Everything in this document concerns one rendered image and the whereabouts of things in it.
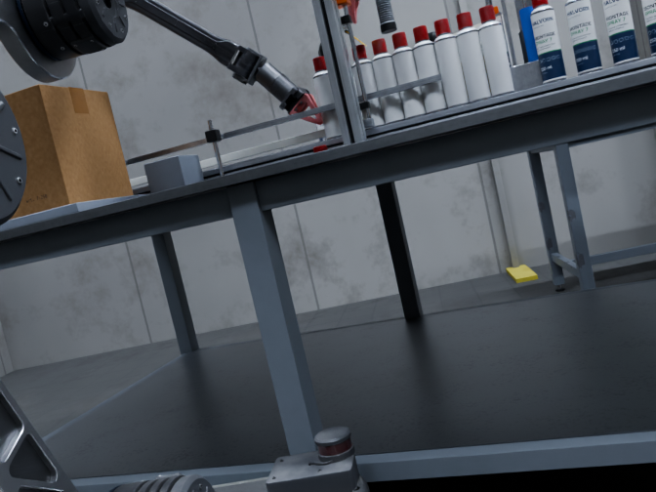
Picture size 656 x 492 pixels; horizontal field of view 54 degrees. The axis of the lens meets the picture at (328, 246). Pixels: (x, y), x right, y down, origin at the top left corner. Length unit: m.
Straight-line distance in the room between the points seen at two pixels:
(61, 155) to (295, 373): 0.70
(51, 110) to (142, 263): 3.12
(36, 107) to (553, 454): 1.26
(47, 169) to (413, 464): 0.99
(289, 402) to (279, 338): 0.13
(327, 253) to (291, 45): 1.35
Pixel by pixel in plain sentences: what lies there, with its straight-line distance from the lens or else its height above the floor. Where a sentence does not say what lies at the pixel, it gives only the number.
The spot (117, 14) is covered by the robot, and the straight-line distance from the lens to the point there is 1.17.
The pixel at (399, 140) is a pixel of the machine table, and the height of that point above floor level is 0.82.
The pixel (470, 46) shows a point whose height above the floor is 1.01.
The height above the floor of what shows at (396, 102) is 0.93.
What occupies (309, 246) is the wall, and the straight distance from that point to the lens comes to 4.28.
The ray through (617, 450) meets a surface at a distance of 1.29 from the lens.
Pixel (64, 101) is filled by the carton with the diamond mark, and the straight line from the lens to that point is 1.62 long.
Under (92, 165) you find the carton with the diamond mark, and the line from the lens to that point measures 1.62.
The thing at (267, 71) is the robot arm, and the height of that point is 1.08.
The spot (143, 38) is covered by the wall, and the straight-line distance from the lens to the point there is 4.63.
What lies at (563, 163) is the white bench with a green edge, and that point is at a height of 0.65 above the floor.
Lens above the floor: 0.76
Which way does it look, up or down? 5 degrees down
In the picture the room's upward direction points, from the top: 13 degrees counter-clockwise
